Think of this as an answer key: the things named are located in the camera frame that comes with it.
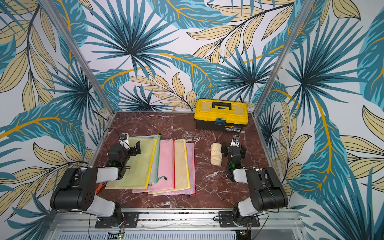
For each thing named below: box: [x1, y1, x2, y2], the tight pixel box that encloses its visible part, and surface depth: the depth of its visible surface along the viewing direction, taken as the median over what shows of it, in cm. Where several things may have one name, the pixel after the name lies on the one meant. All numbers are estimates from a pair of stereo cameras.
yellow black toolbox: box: [194, 98, 249, 133], surface depth 101 cm
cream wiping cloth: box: [210, 142, 223, 166], surface depth 97 cm
